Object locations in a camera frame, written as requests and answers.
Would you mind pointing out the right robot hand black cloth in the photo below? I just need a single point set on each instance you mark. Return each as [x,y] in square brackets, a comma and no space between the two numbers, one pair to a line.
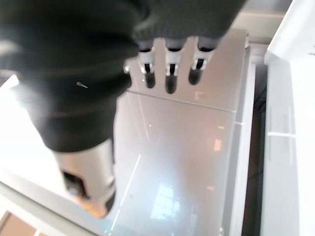
[73,61]

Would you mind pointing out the large grey glossy refrigerator door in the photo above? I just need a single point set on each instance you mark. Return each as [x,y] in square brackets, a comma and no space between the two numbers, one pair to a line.
[184,159]

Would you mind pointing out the small grey glossy refrigerator door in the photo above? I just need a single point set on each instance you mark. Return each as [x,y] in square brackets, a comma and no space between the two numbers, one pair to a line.
[221,86]

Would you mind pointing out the white tall cabinet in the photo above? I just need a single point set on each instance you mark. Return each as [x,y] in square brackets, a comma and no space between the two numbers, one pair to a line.
[290,123]

